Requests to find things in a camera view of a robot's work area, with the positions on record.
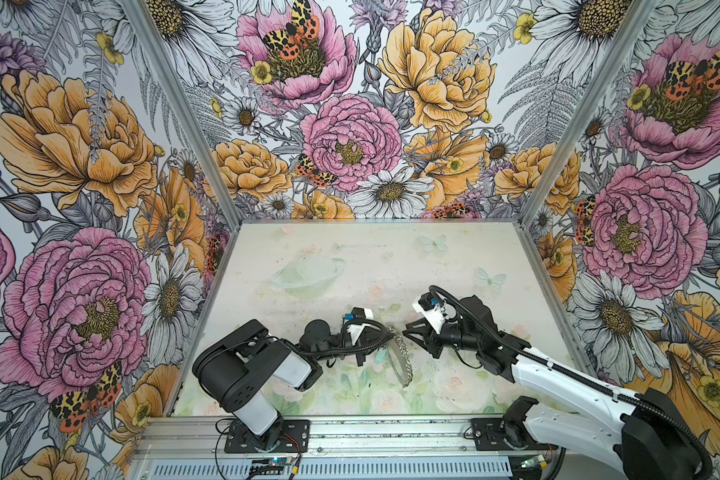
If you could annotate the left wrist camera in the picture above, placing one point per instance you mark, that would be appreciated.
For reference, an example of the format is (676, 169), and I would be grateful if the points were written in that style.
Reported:
(356, 321)

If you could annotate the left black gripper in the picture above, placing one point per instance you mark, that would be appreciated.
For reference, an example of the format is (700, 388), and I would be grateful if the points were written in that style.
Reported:
(365, 346)

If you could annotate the left aluminium corner post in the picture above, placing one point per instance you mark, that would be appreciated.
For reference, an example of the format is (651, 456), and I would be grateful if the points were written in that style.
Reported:
(148, 36)

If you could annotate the aluminium corner post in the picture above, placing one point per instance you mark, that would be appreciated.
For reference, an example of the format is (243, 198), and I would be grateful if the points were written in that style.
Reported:
(148, 36)
(635, 20)

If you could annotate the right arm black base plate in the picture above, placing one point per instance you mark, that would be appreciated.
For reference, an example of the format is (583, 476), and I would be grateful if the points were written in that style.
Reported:
(491, 434)

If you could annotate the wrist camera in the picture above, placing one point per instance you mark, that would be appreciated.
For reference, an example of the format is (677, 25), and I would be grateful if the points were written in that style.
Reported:
(433, 312)
(356, 321)

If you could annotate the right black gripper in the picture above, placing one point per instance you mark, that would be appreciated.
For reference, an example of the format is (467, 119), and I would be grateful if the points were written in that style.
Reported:
(429, 340)

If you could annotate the right aluminium corner post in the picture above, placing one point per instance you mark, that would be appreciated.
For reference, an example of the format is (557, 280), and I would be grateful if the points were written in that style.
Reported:
(635, 20)

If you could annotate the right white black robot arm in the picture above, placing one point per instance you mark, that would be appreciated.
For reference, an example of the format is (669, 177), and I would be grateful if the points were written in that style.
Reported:
(641, 434)

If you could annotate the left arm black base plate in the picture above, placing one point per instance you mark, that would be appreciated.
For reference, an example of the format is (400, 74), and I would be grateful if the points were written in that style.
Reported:
(284, 436)

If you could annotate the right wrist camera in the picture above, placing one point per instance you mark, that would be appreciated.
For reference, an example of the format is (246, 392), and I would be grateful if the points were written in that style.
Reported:
(433, 312)

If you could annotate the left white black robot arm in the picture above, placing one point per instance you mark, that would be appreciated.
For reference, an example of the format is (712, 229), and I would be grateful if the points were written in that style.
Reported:
(233, 370)

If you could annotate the aluminium front rail frame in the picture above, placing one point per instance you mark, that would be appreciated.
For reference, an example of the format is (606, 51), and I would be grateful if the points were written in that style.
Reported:
(352, 447)

